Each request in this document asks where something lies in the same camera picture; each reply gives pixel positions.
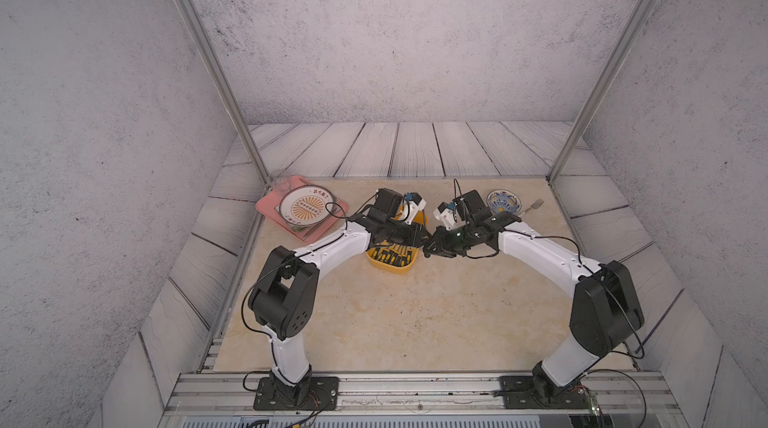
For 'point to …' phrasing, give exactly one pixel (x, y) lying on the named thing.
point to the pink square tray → (269, 206)
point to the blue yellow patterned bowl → (503, 200)
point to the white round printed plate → (306, 205)
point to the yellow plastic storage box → (402, 251)
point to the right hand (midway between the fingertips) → (426, 249)
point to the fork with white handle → (535, 205)
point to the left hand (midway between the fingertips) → (435, 240)
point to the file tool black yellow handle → (379, 253)
